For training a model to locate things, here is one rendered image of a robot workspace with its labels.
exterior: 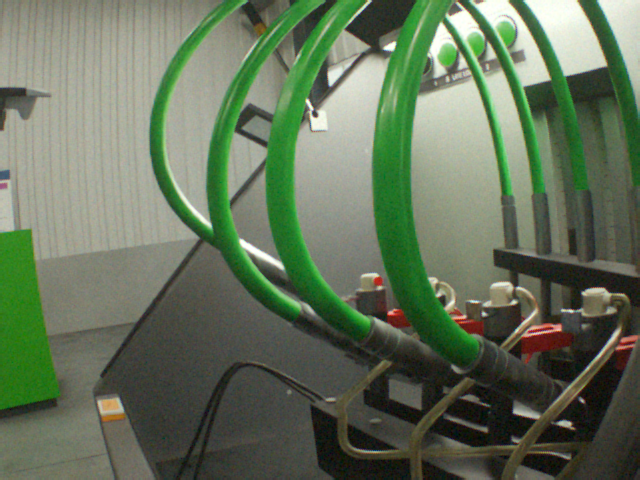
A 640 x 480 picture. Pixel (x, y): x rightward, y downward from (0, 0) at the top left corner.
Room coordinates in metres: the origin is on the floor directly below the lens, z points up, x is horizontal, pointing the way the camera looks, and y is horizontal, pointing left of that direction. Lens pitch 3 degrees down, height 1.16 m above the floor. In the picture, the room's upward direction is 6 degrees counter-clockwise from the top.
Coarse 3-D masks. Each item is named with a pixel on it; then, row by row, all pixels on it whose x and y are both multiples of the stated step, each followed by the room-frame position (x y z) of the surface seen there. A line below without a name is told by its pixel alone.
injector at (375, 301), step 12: (360, 288) 0.47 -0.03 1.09; (384, 288) 0.46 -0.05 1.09; (360, 300) 0.46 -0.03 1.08; (372, 300) 0.45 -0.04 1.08; (384, 300) 0.45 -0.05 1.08; (360, 312) 0.46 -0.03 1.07; (372, 312) 0.45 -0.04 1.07; (384, 312) 0.46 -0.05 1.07; (360, 360) 0.45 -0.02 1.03; (372, 384) 0.46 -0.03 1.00; (384, 384) 0.46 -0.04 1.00; (372, 396) 0.46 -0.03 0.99; (384, 396) 0.46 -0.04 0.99; (384, 408) 0.46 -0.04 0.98
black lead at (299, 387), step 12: (228, 372) 0.51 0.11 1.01; (276, 372) 0.51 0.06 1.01; (288, 384) 0.51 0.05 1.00; (300, 384) 0.51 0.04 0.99; (312, 396) 0.50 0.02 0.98; (216, 408) 0.49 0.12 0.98; (204, 420) 0.50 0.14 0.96; (192, 444) 0.50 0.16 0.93; (204, 444) 0.47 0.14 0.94; (180, 468) 0.50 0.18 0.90
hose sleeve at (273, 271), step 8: (240, 240) 0.41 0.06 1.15; (248, 248) 0.41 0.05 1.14; (256, 248) 0.42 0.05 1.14; (256, 256) 0.41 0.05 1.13; (264, 256) 0.41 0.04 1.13; (256, 264) 0.41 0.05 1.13; (264, 264) 0.41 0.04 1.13; (272, 264) 0.42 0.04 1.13; (280, 264) 0.42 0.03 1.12; (264, 272) 0.41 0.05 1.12; (272, 272) 0.41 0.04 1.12; (280, 272) 0.42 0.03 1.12; (272, 280) 0.42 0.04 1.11; (280, 280) 0.42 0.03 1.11; (288, 280) 0.42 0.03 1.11; (288, 288) 0.42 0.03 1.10
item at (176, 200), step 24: (240, 0) 0.41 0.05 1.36; (216, 24) 0.41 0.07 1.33; (192, 48) 0.39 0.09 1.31; (168, 72) 0.38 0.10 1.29; (480, 72) 0.54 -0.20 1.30; (168, 96) 0.38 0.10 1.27; (480, 96) 0.55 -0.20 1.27; (504, 144) 0.55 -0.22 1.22; (168, 168) 0.38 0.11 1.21; (504, 168) 0.55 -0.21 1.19; (168, 192) 0.38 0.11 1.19; (504, 192) 0.55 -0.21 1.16; (192, 216) 0.39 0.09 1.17
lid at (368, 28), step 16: (336, 0) 0.82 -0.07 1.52; (384, 0) 0.77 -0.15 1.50; (400, 0) 0.76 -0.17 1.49; (416, 0) 0.74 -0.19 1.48; (368, 16) 0.83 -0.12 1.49; (384, 16) 0.82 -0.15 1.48; (400, 16) 0.80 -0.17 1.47; (352, 32) 0.91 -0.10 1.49; (368, 32) 0.88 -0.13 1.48; (384, 32) 0.86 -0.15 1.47
